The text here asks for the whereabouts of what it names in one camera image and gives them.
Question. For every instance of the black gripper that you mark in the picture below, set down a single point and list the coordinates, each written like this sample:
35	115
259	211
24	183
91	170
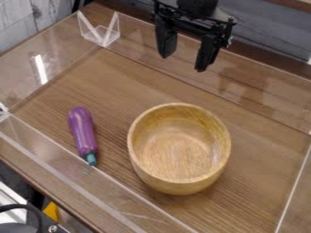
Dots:
198	17

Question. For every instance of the clear acrylic tray enclosure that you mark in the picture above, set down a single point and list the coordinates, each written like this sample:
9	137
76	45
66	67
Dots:
59	71

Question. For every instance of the brown wooden bowl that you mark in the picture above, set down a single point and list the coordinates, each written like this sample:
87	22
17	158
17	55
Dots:
179	148

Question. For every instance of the yellow black device corner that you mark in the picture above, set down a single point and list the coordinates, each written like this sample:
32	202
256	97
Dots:
44	218

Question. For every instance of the purple toy eggplant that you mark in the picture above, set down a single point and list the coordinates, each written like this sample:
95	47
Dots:
83	130

